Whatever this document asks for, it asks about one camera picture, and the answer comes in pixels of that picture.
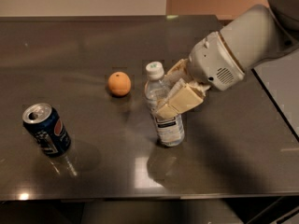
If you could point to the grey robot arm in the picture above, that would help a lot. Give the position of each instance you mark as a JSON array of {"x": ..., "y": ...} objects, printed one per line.
[{"x": 262, "y": 34}]

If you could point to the blue pepsi soda can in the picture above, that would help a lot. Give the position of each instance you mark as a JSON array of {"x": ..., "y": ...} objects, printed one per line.
[{"x": 42, "y": 121}]

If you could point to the clear plastic water bottle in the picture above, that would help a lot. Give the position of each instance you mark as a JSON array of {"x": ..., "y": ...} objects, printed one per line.
[{"x": 168, "y": 124}]

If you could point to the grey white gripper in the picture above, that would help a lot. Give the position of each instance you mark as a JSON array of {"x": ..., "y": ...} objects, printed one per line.
[{"x": 212, "y": 62}]

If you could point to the grey side table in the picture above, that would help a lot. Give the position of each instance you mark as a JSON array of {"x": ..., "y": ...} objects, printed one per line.
[{"x": 280, "y": 79}]

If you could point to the orange fruit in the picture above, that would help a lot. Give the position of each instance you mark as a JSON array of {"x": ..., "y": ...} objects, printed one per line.
[{"x": 119, "y": 84}]

